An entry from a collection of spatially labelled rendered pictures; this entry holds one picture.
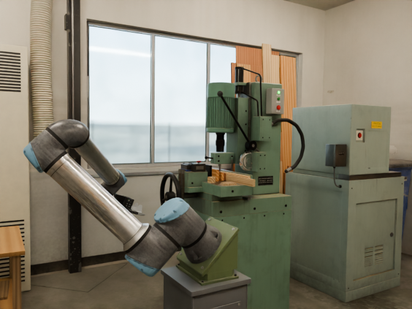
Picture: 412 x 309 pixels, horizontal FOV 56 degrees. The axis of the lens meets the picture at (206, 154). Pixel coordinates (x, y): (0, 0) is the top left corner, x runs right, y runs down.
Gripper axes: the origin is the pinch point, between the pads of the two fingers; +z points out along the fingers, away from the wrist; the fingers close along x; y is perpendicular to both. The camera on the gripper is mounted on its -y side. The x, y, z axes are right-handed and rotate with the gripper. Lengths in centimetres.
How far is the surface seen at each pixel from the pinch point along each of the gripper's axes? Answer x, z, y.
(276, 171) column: -17, 73, 52
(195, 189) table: -15.4, 21.2, 24.0
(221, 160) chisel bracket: -10, 35, 47
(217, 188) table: -33, 25, 28
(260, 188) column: -17, 64, 38
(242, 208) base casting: -28, 48, 22
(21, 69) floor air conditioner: 92, -88, 66
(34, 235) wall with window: 121, -35, -52
